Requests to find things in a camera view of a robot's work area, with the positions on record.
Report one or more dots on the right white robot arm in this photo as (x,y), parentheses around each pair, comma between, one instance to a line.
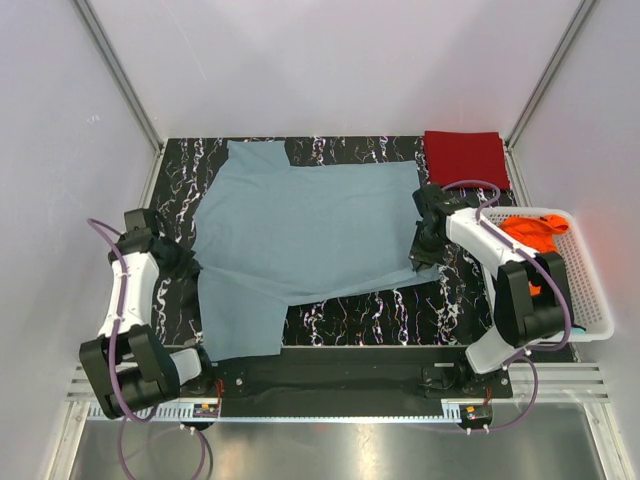
(528,290)

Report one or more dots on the aluminium corner post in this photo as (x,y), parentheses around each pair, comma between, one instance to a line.
(576,25)
(108,54)

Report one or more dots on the aluminium frame rail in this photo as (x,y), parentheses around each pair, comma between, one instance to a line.
(559,382)

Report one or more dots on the left aluminium corner post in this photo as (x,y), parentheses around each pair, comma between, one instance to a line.
(108,54)

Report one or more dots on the right aluminium corner post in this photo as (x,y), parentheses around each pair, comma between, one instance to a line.
(576,25)

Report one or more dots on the folded red t-shirt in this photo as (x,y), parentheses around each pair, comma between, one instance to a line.
(474,157)

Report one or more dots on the white plastic laundry basket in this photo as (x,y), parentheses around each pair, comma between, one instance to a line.
(590,308)

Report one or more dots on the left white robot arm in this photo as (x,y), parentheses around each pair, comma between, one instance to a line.
(129,369)

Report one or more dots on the orange t-shirt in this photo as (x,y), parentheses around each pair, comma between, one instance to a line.
(538,232)

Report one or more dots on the light blue t-shirt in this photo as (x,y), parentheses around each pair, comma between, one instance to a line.
(271,235)

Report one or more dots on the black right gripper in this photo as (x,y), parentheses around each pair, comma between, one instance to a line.
(418,256)

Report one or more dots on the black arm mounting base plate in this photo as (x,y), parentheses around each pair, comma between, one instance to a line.
(343,383)

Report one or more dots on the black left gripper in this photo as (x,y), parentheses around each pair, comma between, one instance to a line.
(187,265)

